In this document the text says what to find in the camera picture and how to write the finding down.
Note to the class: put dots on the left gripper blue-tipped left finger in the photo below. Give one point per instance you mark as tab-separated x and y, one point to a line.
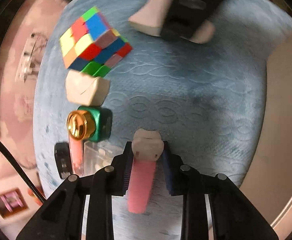
122	166

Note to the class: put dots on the clear plastic box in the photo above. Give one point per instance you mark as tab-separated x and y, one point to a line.
97	155

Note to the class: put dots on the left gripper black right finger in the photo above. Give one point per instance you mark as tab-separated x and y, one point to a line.
172	171

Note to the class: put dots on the multicolour puzzle cube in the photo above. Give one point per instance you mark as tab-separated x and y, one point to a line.
91	46

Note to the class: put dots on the pink tube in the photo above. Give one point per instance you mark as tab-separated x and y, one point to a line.
76	155

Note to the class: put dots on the black car key fob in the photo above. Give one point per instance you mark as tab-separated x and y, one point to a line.
62	159

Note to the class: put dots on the beige faceted block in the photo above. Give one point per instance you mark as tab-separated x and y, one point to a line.
86	90

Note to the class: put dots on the blue plush table cloth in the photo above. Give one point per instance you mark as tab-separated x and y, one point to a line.
206	100

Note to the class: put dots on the green box gold cap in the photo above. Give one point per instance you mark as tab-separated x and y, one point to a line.
89	123

